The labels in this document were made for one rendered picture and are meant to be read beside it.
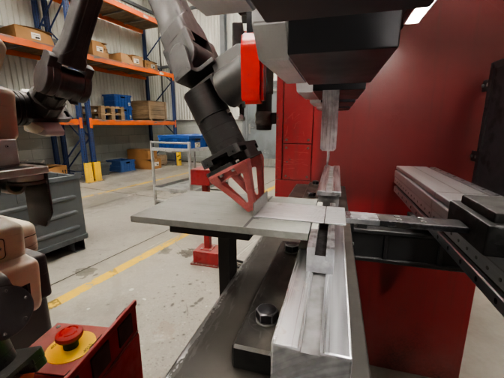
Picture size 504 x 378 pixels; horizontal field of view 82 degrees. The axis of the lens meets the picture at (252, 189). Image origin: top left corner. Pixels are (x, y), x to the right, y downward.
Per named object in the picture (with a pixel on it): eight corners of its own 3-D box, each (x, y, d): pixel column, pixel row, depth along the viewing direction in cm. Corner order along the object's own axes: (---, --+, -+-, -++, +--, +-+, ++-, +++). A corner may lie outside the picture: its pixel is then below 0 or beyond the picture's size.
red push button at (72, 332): (69, 340, 49) (66, 321, 49) (91, 342, 49) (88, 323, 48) (50, 358, 46) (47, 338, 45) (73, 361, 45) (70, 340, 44)
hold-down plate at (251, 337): (281, 253, 59) (281, 239, 59) (307, 256, 58) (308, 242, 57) (231, 368, 31) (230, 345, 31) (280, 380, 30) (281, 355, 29)
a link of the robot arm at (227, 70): (204, 71, 52) (166, 52, 45) (254, 31, 47) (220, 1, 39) (222, 130, 50) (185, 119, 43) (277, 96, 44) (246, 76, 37)
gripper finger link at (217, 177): (278, 194, 48) (253, 142, 47) (268, 205, 41) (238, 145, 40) (243, 210, 50) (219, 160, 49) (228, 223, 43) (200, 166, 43)
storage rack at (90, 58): (153, 163, 883) (142, 22, 799) (179, 165, 842) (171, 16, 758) (64, 177, 644) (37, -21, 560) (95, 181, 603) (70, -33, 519)
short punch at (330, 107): (322, 157, 47) (325, 97, 45) (335, 158, 47) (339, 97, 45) (319, 166, 38) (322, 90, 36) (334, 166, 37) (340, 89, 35)
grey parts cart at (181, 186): (194, 198, 457) (191, 137, 437) (230, 202, 430) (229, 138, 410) (152, 214, 378) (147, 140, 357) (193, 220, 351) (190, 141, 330)
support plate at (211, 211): (188, 195, 60) (187, 190, 60) (316, 204, 53) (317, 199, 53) (130, 222, 43) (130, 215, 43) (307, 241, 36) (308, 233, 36)
